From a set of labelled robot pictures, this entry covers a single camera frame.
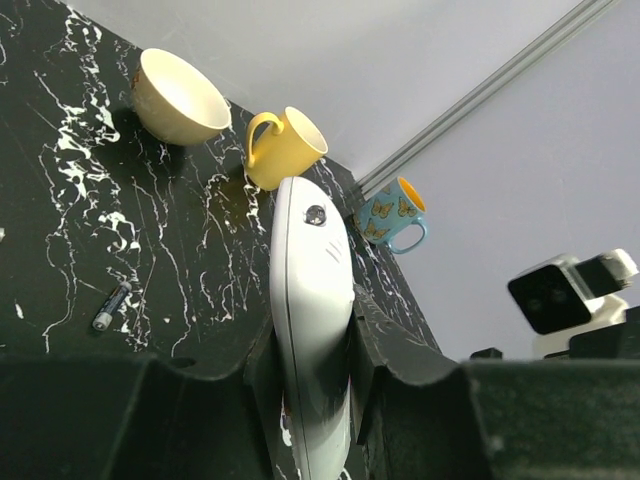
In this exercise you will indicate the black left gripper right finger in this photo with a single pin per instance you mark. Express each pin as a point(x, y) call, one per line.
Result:
point(420, 415)

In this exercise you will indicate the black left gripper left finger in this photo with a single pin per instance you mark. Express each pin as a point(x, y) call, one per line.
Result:
point(211, 413)

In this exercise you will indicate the white remote control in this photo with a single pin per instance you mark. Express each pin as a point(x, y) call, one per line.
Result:
point(312, 296)

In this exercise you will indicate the grey black AAA battery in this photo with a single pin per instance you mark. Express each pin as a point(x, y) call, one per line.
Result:
point(105, 315)

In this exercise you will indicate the blue butterfly mug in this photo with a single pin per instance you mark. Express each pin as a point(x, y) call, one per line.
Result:
point(394, 208)

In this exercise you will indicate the cream ceramic bowl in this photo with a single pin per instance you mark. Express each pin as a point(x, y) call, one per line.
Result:
point(175, 102)

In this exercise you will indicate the yellow mug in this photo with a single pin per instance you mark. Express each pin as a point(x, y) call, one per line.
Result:
point(280, 146)

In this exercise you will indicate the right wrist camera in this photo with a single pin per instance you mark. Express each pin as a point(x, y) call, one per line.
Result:
point(566, 300)

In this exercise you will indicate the aluminium rail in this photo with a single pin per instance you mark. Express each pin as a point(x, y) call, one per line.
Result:
point(550, 40)

